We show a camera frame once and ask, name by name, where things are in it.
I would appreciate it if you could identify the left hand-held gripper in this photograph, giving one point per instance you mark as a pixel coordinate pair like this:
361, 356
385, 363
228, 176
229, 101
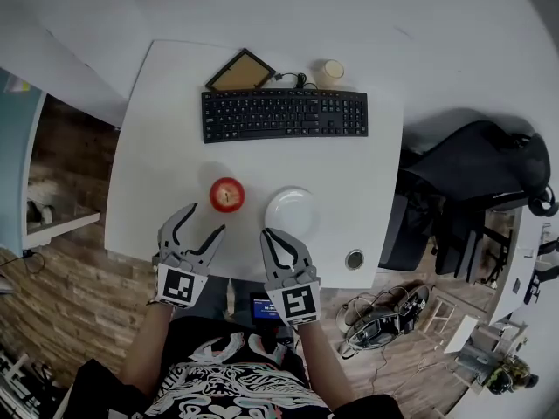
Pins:
177, 286

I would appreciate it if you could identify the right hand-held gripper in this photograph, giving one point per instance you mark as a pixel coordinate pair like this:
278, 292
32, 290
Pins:
297, 304

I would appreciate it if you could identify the white round plate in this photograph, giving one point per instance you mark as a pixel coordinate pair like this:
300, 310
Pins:
292, 210

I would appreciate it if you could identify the red apple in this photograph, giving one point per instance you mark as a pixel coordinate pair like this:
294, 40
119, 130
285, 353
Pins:
227, 194

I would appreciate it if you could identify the person's left forearm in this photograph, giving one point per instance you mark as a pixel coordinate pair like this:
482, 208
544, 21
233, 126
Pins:
146, 347

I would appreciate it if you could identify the person's right forearm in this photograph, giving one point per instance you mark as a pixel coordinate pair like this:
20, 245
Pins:
323, 365

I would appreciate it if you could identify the small black screen device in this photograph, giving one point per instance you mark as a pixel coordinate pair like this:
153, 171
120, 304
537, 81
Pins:
262, 310

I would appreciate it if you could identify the person's gray trousers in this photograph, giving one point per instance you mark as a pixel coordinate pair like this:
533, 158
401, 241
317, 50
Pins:
214, 297

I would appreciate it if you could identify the person's black patterned shirt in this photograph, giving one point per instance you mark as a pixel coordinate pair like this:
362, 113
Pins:
227, 378

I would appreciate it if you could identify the black computer keyboard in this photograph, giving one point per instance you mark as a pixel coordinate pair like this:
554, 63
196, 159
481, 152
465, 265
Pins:
284, 114

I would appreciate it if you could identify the small black office chair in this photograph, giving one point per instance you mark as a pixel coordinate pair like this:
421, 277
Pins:
454, 242

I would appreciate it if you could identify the white flat board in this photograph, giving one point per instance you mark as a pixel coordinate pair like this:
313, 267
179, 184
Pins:
460, 334

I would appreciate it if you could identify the cream paper cup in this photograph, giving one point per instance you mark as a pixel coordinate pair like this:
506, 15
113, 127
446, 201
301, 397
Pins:
329, 73

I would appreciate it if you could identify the large black office chair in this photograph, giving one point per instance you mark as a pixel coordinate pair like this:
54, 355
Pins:
471, 160

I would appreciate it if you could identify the white metal rack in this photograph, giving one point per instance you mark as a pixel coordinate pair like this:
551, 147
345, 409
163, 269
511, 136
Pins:
17, 378

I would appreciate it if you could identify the stack of papers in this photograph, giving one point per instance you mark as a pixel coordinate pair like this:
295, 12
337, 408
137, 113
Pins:
17, 86

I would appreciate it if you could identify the small black box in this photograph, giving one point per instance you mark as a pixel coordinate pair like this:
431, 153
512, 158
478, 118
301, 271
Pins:
516, 286

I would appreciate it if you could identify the black flat camera device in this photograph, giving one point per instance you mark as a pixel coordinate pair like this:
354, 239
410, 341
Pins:
415, 306

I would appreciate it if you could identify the white wooden stool frame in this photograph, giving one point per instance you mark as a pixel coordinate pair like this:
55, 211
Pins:
430, 323

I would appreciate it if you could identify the black picture frame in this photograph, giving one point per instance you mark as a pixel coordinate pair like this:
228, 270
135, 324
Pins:
240, 72

